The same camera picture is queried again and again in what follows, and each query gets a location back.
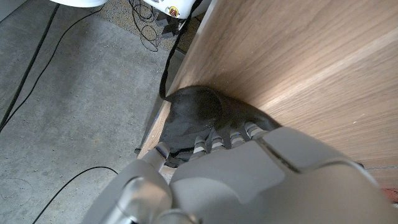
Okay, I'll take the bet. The thick black floor cable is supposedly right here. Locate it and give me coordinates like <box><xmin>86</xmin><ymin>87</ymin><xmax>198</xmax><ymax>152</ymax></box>
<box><xmin>0</xmin><ymin>3</ymin><xmax>60</xmax><ymax>128</ymax></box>

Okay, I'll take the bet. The black apron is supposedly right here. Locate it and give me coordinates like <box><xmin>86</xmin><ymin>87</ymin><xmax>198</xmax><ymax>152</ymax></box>
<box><xmin>158</xmin><ymin>0</ymin><xmax>282</xmax><ymax>169</ymax></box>

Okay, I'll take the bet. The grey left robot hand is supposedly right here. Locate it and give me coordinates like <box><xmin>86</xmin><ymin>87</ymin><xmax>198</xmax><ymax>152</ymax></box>
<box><xmin>81</xmin><ymin>121</ymin><xmax>398</xmax><ymax>224</ymax></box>

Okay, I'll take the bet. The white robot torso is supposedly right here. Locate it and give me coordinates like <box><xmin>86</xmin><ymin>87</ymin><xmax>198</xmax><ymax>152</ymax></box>
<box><xmin>142</xmin><ymin>0</ymin><xmax>215</xmax><ymax>19</ymax></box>

